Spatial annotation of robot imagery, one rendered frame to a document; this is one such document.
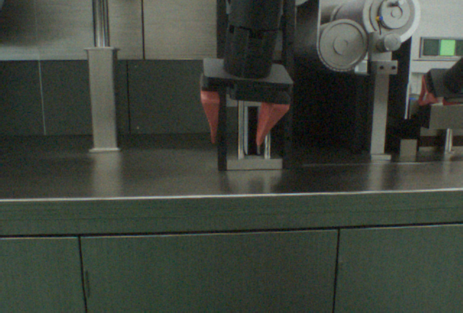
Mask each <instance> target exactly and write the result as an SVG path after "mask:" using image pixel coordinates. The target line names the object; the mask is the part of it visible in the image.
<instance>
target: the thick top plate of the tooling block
mask: <svg viewBox="0 0 463 313"><path fill-rule="evenodd" d="M419 96H420V94H415V93H412V94H409V97H411V98H416V99H417V100H418V99H419ZM386 116H387V117H390V118H393V119H397V120H400V121H405V122H407V123H411V124H414V125H417V126H420V127H424V128H427V129H463V104H462V105H459V104H456V105H449V106H444V105H443V104H441V105H437V104H430V105H425V106H419V113H418V119H403V118H400V117H397V116H392V115H389V114H386Z"/></svg>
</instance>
